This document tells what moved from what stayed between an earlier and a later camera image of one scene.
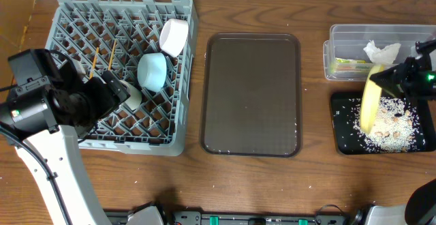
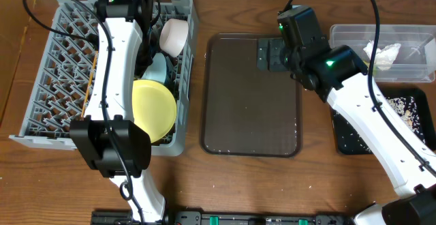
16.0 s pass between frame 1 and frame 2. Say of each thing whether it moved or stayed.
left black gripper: moved
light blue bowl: stayed
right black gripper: moved
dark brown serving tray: stayed
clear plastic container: stayed
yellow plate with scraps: moved
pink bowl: stayed
